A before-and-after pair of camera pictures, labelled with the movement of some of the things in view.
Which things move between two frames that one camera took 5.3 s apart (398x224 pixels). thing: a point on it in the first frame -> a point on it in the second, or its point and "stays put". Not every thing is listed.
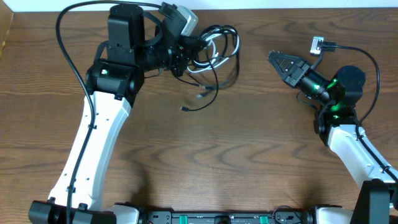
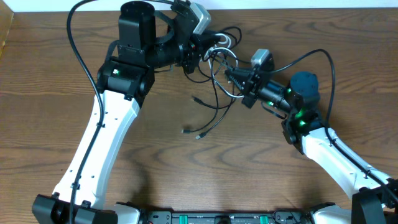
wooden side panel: x=6 y=18 stays put
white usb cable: x=223 y=60 -> x=235 y=54
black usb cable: x=238 y=60 -> x=217 y=107
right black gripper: x=293 y=74 -> x=248 y=82
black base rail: x=214 y=217 stays put
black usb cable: x=216 y=62 -> x=208 y=123
